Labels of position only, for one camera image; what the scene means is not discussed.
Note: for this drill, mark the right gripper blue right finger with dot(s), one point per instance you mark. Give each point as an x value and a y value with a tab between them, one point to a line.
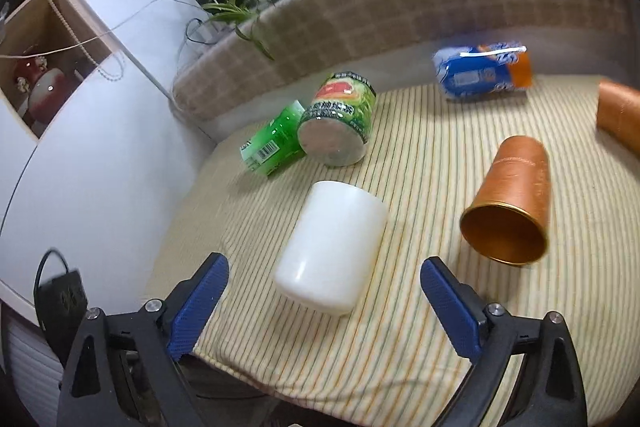
457	306

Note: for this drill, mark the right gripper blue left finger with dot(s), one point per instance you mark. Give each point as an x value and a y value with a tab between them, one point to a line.
190	303

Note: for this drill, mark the white plastic cup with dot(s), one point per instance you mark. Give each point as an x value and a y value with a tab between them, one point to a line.
330	254

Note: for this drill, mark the orange cup near gripper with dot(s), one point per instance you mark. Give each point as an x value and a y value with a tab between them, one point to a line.
509	216

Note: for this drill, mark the orange cup far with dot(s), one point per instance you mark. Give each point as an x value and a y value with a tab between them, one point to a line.
618	113

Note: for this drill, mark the black power strip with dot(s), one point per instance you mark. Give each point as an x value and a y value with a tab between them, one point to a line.
61	305

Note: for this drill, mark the green soda can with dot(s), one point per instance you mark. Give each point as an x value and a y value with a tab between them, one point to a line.
275	145

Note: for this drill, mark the green label tin can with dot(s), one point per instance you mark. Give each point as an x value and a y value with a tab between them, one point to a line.
336	126

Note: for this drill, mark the blue orange snack can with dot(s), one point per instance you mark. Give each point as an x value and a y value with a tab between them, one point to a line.
476	71

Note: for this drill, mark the red white ornament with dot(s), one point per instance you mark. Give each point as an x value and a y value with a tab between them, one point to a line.
47	87

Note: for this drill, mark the beige plaid blanket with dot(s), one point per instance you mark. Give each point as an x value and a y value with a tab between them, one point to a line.
293	39

